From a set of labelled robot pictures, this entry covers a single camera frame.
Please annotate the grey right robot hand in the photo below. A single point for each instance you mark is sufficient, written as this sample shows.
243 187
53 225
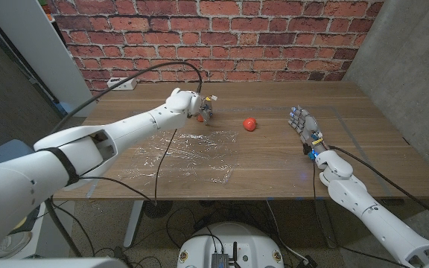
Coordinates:
305 124

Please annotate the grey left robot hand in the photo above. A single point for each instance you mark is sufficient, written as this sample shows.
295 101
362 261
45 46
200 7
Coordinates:
206 109

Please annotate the small orange strawberry ball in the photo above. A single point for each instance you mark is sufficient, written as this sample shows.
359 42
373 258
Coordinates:
200 118

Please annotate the clear plastic wrap sheet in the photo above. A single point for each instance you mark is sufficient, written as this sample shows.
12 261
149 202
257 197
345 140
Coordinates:
199 156

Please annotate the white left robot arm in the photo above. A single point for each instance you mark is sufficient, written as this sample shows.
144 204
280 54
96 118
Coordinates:
125 128

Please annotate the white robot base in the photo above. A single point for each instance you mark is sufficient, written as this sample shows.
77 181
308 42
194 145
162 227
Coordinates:
251 242

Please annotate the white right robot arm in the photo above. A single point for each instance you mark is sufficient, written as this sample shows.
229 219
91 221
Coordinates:
367 208

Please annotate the red ball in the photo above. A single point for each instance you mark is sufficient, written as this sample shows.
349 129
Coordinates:
249 124

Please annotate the red brick print backdrop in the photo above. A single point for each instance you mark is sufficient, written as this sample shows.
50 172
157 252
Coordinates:
214 41

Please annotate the white power strip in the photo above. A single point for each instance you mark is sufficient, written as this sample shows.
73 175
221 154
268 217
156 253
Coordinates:
125 85

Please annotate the grey table leg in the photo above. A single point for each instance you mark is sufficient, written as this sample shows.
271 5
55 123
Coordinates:
328 231

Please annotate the black round floor fan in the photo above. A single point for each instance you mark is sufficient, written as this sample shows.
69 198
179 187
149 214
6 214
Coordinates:
157 209

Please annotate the white table leg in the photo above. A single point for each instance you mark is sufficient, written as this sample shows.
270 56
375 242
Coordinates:
132 227

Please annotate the grey electronics box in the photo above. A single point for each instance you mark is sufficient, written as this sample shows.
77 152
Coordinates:
220 260

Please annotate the white partition panel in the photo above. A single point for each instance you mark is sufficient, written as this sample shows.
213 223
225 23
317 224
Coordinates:
39 48

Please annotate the white robot torso edge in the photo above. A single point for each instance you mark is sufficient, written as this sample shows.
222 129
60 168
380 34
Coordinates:
50 263

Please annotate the white sneaker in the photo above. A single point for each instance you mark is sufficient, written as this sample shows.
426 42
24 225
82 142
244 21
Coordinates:
13 243

